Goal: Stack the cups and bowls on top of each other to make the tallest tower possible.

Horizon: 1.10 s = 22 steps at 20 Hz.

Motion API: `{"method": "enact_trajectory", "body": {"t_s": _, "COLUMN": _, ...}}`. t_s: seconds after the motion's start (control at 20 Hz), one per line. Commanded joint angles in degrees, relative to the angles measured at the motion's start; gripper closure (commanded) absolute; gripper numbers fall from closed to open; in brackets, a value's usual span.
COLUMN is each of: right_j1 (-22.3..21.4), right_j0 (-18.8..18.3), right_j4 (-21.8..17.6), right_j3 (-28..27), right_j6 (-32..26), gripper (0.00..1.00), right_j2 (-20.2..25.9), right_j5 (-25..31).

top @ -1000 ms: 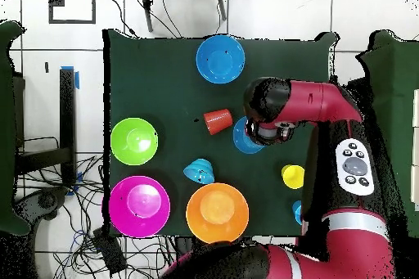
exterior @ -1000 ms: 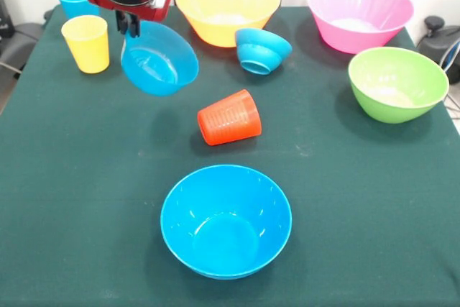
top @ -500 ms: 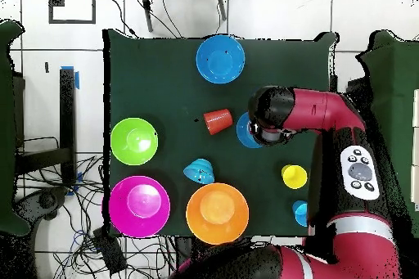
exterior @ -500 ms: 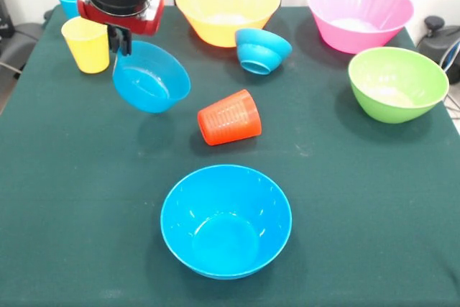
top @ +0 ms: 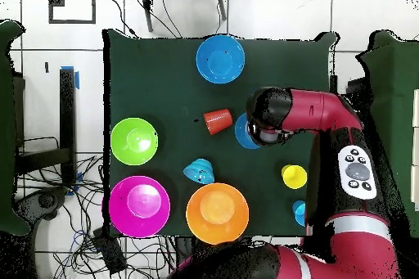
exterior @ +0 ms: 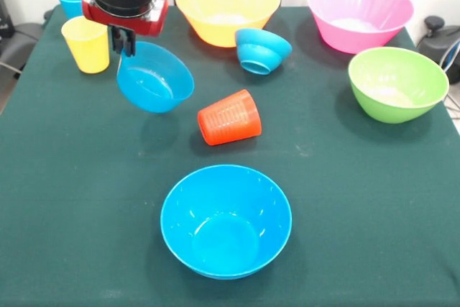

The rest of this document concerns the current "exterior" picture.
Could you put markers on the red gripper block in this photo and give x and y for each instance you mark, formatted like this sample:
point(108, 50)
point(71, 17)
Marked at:
point(147, 26)

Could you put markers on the medium translucent blue bowl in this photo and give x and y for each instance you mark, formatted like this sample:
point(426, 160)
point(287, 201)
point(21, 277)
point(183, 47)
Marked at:
point(154, 80)

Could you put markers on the red-orange plastic cup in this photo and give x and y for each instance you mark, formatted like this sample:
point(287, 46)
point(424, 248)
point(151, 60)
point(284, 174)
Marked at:
point(230, 120)

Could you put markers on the small cyan plastic bowl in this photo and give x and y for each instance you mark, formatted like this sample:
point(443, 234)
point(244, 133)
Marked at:
point(260, 51)

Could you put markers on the large blue plastic bowl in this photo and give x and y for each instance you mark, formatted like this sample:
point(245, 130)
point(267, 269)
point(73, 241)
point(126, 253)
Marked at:
point(226, 228)

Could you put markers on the yellow plastic cup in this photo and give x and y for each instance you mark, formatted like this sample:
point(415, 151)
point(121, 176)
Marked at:
point(90, 51)

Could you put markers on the orange plastic bowl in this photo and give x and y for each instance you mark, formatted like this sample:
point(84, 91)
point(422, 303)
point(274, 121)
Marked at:
point(226, 8)

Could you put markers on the dark green tablecloth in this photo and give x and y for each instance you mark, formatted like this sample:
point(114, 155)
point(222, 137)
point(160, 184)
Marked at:
point(108, 213)

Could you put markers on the magenta pink plastic bowl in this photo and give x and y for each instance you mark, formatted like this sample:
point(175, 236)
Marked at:
point(359, 34)

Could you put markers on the lime green plastic bowl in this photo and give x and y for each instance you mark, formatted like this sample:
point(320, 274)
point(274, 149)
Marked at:
point(395, 87)

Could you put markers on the gray pedestal foot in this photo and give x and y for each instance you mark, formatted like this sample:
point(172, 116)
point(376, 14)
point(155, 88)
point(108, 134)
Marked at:
point(436, 48)
point(21, 41)

